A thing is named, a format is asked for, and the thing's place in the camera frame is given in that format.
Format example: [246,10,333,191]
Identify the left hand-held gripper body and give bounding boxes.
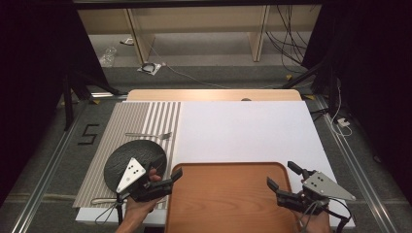
[116,156,174,204]

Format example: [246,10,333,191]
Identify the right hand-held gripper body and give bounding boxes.
[276,170,358,216]

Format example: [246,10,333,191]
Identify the black textured plate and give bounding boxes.
[103,139,168,194]

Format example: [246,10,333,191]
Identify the silver fork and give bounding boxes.
[124,131,173,141]

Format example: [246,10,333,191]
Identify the silver knife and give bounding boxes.
[90,196,120,206]

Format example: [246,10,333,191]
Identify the brown wooden tray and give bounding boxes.
[164,161,300,233]

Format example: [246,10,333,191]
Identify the person's left hand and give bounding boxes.
[124,168,163,218]

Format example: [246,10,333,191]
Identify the person's right hand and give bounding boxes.
[292,193,332,233]

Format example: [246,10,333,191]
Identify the striped placemat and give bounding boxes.
[72,101,183,210]

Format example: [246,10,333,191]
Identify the black metal stand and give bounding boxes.
[281,56,340,118]
[62,69,121,131]

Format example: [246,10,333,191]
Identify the short metal bar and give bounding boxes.
[90,91,129,99]

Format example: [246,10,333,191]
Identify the light wooden table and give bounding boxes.
[125,88,303,102]

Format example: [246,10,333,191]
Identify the clear plastic bag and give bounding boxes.
[98,47,118,68]

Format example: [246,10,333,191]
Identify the black curtain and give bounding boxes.
[0,0,111,208]
[300,0,412,198]

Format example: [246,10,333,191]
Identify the light wooden shelf unit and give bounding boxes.
[77,4,322,63]

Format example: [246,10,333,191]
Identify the black crossbar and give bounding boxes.
[72,0,325,9]

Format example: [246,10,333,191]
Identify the right gripper grey cable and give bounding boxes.
[296,199,325,232]

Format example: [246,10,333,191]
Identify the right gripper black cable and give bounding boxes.
[324,197,353,233]

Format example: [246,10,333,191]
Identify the long metal floor rail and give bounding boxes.
[11,96,86,233]
[315,95,397,233]

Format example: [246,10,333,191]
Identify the white adapter cable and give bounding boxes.
[329,77,354,138]

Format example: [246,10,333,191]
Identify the white floor cable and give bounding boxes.
[147,42,285,90]

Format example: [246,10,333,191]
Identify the plastic bag with black cable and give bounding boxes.
[137,61,162,77]

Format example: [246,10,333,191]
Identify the bundle of black cables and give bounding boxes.
[265,4,312,74]

